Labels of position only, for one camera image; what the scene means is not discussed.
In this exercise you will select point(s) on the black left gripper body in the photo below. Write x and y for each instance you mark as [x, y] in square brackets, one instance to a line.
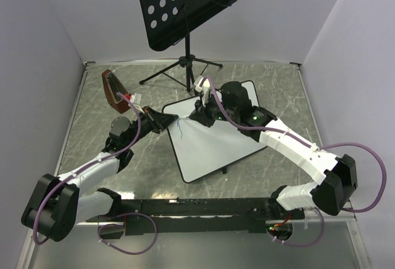
[145, 123]

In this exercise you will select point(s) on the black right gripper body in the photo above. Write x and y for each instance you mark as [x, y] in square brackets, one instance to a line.
[213, 108]

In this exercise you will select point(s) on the white rectangular whiteboard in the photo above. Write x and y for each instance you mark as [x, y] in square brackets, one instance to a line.
[199, 150]

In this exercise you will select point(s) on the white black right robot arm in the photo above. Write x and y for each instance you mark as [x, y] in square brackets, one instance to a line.
[334, 178]

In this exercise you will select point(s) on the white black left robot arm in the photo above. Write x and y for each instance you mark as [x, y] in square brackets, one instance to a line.
[58, 203]

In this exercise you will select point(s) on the black whiteboard easel stand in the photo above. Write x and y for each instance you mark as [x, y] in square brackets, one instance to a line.
[224, 169]

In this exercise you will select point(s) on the brown wooden metronome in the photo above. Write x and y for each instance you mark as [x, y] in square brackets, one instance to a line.
[112, 86]

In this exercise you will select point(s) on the black perforated music stand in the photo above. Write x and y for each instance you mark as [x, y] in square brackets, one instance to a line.
[167, 22]

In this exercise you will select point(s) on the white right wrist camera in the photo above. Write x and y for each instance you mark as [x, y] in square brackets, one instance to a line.
[203, 88]

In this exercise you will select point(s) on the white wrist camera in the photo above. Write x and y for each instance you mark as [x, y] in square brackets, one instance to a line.
[134, 98]
[203, 88]

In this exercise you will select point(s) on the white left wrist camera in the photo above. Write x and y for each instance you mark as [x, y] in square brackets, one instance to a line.
[134, 98]

